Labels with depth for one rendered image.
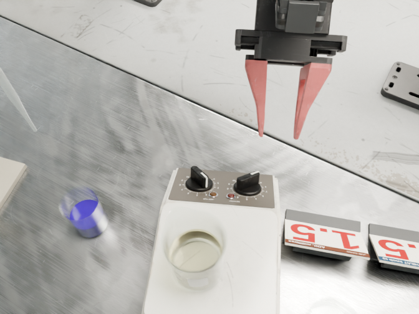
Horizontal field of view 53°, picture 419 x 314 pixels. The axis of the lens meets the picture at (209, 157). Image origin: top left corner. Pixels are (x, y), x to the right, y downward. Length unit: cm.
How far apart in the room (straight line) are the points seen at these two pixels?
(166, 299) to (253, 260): 9
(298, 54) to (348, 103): 26
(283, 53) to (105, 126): 31
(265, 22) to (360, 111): 29
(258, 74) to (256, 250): 17
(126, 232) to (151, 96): 22
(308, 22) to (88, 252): 36
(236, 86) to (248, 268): 32
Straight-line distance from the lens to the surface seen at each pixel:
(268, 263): 42
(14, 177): 60
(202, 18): 76
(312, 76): 40
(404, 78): 70
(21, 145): 64
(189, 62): 68
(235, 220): 43
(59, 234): 55
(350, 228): 54
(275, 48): 40
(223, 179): 50
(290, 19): 34
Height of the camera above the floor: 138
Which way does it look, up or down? 58 degrees down
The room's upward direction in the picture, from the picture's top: 2 degrees counter-clockwise
